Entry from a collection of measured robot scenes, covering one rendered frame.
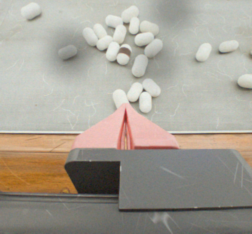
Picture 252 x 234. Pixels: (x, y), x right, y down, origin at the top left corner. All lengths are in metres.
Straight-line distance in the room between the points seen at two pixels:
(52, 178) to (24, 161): 0.04
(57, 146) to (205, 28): 0.33
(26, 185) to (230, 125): 0.30
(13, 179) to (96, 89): 0.16
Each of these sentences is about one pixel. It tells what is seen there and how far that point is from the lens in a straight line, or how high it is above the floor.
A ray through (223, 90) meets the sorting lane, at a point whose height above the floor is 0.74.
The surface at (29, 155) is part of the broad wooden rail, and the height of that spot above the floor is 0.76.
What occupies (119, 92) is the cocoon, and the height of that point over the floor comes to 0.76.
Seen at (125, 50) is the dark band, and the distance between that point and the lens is 0.22.
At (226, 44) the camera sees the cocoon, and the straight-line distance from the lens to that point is 0.29.
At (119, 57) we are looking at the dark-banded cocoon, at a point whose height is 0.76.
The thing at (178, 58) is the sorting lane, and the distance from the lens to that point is 0.26.
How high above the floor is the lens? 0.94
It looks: 76 degrees down
